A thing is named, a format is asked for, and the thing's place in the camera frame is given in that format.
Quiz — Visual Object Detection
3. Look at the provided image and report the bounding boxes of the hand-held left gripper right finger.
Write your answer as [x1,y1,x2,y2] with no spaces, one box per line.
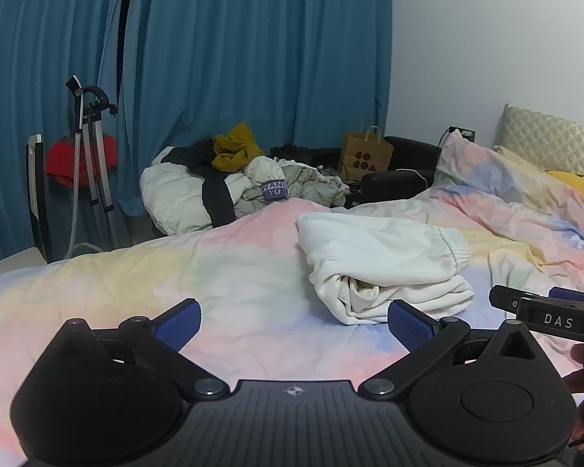
[359,300,547,402]

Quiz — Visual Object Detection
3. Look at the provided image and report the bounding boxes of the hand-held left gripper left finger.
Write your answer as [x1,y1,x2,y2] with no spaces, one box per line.
[53,298,230,402]

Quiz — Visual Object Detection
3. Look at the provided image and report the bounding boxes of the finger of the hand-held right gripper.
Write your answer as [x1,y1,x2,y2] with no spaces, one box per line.
[548,286,584,304]
[489,284,584,342]

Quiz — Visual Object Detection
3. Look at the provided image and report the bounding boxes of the white sweatpants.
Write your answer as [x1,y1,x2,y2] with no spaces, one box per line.
[296,211,476,325]

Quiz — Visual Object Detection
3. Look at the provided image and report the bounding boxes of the person's right hand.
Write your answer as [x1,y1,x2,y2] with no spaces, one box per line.
[562,344,584,448]

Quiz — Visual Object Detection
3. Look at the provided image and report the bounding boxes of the pastel tie-dye duvet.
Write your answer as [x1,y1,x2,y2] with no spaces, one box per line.
[0,175,584,467]

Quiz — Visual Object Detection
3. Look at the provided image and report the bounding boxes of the yellow pillow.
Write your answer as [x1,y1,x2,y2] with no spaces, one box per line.
[544,170,584,216]

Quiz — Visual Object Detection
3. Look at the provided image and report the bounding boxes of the white puffer jacket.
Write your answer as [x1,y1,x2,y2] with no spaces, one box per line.
[140,154,246,237]

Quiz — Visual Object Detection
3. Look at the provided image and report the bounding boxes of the black garment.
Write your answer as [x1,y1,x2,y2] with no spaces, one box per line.
[162,139,237,228]

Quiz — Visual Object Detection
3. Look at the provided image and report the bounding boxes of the cream quilted headboard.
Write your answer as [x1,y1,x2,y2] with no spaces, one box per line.
[495,104,584,179]

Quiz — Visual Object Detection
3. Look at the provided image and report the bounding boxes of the pastel tie-dye pillow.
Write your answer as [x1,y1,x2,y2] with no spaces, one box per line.
[434,130,553,193]

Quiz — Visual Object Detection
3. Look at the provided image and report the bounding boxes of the black armchair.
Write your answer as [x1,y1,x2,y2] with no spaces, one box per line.
[383,136,443,178]

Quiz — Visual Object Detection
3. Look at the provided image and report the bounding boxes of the brown paper bag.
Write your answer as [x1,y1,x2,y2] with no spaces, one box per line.
[339,124,395,182]

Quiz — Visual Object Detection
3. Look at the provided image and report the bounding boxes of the grey jacket with purple label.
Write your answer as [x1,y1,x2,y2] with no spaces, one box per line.
[234,156,352,218]

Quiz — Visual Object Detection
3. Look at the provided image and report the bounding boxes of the mustard yellow garment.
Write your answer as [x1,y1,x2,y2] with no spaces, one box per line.
[212,123,265,172]

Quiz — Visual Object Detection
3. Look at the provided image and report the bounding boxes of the red garment steamer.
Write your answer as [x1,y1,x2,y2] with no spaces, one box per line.
[45,74,119,260]

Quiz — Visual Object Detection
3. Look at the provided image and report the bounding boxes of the black bag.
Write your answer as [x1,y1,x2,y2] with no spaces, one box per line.
[271,143,344,166]

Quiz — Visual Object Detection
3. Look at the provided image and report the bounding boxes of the blue curtain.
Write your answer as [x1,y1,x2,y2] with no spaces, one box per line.
[119,0,394,217]
[0,0,133,268]

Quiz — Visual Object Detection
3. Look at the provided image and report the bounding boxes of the black chair frame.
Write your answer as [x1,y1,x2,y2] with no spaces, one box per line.
[26,135,55,264]

